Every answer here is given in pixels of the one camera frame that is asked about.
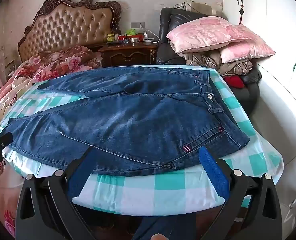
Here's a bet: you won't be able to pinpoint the red cloth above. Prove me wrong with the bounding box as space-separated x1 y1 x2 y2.
224 75 246 89

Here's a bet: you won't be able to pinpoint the plaid folded blanket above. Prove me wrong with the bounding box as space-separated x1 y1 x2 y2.
185 51 253 77

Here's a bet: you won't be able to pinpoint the person's leg in blue pants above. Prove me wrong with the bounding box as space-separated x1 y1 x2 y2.
133 214 197 240

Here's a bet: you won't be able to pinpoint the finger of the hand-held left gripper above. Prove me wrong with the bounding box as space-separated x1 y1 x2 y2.
0 133 14 151

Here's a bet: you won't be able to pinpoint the black jacket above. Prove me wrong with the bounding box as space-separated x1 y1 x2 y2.
240 68 262 86

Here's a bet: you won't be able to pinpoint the white charger with cable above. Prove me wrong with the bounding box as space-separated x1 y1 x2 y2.
142 30 160 43

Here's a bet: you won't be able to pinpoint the tufted leather carved headboard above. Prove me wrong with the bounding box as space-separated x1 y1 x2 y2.
17 0 122 63

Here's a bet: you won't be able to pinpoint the pink floral quilt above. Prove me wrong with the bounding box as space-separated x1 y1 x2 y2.
0 45 104 239

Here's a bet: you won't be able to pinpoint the small pink pillow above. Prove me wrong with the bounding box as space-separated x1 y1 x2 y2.
219 38 276 64

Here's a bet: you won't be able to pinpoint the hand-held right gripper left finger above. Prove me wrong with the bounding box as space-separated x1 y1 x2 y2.
16 146 106 240

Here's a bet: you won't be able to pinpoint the dark knot wall ornament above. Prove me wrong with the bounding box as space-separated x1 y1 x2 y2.
237 0 246 26

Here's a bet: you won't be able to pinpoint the white wardrobe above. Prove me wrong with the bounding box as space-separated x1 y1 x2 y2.
222 0 296 160

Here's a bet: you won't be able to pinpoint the pink cloth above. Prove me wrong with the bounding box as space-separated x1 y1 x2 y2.
166 16 254 54

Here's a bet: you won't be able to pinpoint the green white checkered cloth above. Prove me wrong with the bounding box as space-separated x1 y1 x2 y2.
0 66 285 217

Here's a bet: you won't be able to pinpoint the beige hanging bag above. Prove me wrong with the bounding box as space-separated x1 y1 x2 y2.
190 2 223 16

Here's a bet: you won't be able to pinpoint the blue denim pants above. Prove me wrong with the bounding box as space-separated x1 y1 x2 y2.
4 66 250 177

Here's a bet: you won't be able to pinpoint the dark wooden nightstand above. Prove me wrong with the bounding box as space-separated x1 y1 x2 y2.
97 41 160 68

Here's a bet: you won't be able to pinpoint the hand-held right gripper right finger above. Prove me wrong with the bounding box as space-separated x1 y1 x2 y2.
195 146 284 240

